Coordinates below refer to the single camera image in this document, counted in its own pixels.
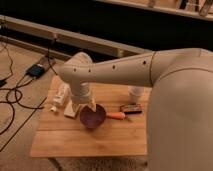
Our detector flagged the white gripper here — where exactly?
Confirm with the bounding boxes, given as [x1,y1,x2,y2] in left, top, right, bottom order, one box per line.
[70,82,96,116]

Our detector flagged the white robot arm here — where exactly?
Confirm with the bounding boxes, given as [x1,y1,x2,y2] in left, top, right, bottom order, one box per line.
[59,48,213,171]

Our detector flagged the dark purple bowl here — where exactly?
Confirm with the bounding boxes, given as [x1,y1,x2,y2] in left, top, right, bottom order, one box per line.
[80,104,106,129]

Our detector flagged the orange carrot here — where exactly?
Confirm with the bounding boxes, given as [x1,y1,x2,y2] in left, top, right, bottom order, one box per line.
[106,112,125,120]

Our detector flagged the white plastic bottle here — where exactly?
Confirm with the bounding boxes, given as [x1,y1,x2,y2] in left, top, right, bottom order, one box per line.
[50,83,70,113]

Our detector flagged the wooden folding table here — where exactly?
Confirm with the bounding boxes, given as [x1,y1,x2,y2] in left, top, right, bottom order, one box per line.
[30,76,149,159]

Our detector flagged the small dark box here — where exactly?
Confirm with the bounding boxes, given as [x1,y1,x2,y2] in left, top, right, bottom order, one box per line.
[120,104,142,114]

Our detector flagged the white paper cup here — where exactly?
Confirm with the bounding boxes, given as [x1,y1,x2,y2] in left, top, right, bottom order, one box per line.
[128,86,144,104]

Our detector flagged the black power adapter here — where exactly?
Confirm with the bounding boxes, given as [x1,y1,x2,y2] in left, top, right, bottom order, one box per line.
[26,64,45,79]

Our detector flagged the long metal rail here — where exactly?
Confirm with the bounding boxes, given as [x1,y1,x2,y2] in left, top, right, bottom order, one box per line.
[0,15,148,57]

